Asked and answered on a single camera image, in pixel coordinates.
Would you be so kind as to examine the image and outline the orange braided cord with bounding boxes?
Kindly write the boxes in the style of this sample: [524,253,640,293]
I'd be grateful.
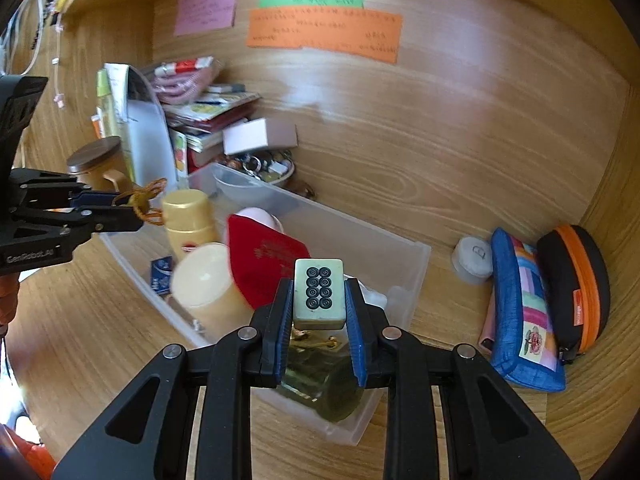
[112,178,168,226]

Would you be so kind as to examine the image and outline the pink striped packet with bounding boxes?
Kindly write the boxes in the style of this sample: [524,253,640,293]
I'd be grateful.
[150,57,223,106]

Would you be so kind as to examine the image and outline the orange paper note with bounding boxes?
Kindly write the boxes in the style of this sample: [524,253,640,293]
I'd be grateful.
[245,7,403,65]

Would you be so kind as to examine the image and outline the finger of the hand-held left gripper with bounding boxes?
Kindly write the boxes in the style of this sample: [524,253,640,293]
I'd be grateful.
[10,204,147,256]
[7,167,123,211]

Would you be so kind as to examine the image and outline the gold bottle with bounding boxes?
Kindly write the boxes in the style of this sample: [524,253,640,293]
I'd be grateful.
[161,190,221,261]

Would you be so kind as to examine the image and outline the blue patchwork pouch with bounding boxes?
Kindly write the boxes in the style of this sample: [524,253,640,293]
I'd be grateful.
[487,227,567,393]

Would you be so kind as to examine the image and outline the wooden desktop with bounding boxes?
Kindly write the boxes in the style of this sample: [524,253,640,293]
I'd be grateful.
[0,160,601,480]

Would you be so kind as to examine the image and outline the fruit print booklet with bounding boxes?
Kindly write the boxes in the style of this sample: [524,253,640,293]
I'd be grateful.
[169,127,190,186]

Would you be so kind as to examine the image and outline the orange cloth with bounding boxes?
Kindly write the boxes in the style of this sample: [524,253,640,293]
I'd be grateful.
[0,422,56,480]

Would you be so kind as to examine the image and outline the pink flat object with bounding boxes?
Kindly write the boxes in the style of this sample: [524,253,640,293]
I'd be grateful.
[479,285,498,356]

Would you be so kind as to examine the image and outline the green bottle with white label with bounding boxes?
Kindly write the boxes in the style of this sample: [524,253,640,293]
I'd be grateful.
[280,342,366,423]

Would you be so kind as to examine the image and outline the mahjong tile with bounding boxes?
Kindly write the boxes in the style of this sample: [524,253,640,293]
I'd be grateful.
[292,258,347,331]

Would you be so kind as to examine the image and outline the white cable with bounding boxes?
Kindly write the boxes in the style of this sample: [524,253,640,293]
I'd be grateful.
[10,0,68,108]

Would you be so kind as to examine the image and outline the bunch of keys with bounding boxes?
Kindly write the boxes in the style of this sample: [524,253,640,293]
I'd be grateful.
[225,150,293,181]

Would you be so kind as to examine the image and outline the printed paper sheet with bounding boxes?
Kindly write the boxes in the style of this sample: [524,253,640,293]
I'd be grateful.
[102,62,131,126]

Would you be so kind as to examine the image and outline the pink paper note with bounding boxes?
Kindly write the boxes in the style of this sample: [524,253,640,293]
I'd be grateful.
[174,0,238,37]

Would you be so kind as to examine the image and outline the white paper folder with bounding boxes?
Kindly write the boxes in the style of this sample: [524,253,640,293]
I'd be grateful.
[122,65,177,191]

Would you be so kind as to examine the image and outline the gold charm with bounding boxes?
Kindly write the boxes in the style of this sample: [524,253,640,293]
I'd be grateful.
[292,327,346,356]

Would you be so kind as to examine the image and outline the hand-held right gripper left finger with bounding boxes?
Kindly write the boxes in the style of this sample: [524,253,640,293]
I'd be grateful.
[50,276,296,480]

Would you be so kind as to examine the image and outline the cream round jar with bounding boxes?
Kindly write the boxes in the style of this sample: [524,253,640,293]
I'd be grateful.
[170,242,256,346]

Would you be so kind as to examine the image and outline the clear plastic bowl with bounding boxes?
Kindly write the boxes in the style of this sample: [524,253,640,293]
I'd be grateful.
[210,160,296,201]

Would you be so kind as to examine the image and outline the black case with orange zip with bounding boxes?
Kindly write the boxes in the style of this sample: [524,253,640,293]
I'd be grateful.
[537,224,612,366]

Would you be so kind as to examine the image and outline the brown mug with lid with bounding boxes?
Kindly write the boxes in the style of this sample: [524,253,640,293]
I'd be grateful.
[66,136,136,193]

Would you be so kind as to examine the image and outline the dark blue small box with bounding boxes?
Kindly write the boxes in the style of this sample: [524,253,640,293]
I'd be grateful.
[150,256,175,297]

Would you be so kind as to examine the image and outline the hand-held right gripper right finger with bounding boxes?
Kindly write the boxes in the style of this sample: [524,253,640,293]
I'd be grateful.
[342,277,583,480]

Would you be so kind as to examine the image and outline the stack of booklets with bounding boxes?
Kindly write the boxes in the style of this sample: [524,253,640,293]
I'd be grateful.
[162,82,263,166]

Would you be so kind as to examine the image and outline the white small box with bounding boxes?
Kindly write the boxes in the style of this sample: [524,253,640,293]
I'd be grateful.
[222,117,299,156]

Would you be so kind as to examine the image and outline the clear plastic storage box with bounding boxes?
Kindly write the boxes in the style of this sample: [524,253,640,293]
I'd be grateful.
[97,162,432,447]

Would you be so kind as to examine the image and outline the white round jar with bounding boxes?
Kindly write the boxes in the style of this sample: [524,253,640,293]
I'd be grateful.
[451,236,495,286]

